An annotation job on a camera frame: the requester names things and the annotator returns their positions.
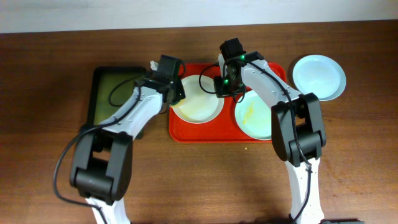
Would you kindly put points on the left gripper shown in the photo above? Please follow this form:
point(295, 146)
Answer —
point(176, 94)

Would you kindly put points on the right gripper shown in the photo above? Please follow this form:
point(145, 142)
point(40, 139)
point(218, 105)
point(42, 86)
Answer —
point(220, 92)

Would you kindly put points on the white plate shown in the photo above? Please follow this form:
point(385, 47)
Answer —
point(199, 105)

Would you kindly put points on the light green plate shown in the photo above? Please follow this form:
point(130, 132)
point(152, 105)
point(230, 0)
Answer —
point(253, 117)

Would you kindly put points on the light blue plate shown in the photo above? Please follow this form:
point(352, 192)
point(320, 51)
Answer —
point(320, 75)

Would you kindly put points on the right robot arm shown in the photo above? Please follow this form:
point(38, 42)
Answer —
point(297, 128)

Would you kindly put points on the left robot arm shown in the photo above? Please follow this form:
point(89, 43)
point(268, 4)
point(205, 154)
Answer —
point(102, 164)

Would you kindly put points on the black tray with soapy water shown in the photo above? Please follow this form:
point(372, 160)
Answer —
point(111, 87)

